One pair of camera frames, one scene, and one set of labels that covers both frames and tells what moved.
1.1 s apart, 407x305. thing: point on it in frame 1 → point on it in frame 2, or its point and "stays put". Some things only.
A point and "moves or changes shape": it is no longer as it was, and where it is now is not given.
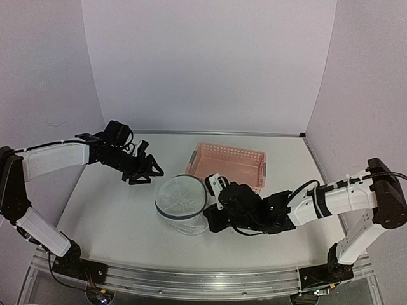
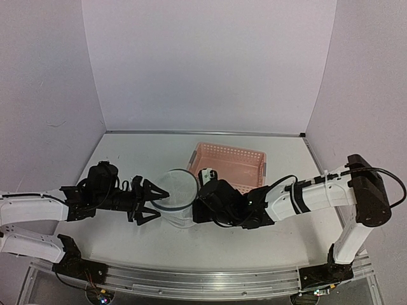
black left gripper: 140,168 → 135,214
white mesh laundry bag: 180,201 moves or changes shape
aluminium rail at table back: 219,131 stays put
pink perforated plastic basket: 237,165 stays put
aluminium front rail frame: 204,285 stays put
